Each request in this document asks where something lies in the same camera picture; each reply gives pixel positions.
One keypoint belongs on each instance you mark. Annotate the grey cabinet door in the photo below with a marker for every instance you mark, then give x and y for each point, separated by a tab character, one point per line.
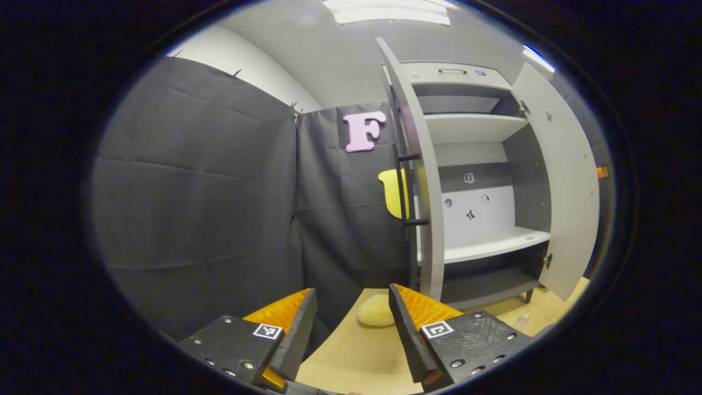
428	181
570	192

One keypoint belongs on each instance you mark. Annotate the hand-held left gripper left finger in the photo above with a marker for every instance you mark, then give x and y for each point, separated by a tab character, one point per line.
299	340

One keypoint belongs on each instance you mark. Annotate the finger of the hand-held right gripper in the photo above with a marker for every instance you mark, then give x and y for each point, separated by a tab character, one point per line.
603	172

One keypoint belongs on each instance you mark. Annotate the yellow round object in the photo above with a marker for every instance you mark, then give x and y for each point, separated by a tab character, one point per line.
375	311

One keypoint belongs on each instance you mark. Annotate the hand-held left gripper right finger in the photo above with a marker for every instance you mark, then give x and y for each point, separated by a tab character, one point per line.
408	340

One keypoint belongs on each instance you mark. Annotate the black backdrop cloth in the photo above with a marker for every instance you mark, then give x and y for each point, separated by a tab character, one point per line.
192	192

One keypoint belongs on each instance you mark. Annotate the grey cabinet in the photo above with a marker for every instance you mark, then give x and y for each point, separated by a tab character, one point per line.
471	129

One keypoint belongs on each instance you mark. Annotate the narrow ceiling light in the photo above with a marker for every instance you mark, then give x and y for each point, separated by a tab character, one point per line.
537	57

